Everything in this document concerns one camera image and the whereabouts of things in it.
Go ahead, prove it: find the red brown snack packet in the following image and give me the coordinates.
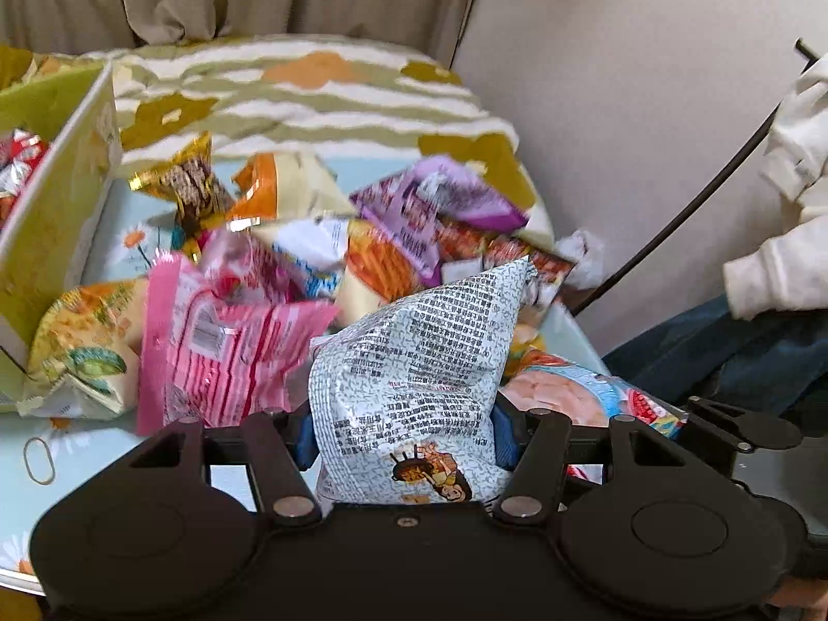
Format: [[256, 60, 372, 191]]
[[440, 220, 581, 313]]

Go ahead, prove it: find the black cable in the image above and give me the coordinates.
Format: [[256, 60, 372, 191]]
[[569, 39, 821, 318]]

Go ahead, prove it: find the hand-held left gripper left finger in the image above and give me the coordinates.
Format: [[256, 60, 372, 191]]
[[129, 409, 324, 527]]

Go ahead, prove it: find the purple snack packet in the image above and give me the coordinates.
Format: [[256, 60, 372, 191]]
[[349, 156, 529, 280]]

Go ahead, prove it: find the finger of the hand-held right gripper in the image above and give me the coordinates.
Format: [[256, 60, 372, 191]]
[[686, 396, 804, 455]]

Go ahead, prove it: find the pink striped snack packet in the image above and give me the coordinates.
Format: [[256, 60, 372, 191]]
[[137, 251, 342, 438]]

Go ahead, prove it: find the yellow green snack packet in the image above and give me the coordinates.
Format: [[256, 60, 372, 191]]
[[17, 278, 151, 420]]

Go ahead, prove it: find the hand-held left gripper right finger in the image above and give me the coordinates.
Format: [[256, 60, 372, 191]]
[[492, 400, 687, 527]]

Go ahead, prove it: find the white grey printed snack packet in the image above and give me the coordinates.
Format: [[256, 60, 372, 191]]
[[309, 257, 539, 507]]

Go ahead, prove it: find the pink sausage snack packet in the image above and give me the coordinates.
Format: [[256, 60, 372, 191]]
[[501, 348, 688, 442]]

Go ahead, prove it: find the person's blue jeans leg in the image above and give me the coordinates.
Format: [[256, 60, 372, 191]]
[[601, 294, 828, 441]]

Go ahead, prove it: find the gold candy packet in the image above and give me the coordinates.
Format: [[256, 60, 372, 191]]
[[128, 132, 238, 255]]

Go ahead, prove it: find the tan rubber band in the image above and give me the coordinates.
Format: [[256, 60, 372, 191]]
[[22, 436, 56, 485]]

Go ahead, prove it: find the green striped floral blanket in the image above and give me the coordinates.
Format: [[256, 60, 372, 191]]
[[0, 34, 557, 248]]

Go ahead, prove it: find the orange red snack packet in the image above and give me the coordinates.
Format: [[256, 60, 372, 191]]
[[342, 220, 447, 326]]

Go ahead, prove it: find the white blue snack packet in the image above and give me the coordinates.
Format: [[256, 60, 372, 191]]
[[252, 215, 354, 302]]

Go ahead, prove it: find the crumpled white tissue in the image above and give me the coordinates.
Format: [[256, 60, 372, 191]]
[[553, 228, 607, 291]]

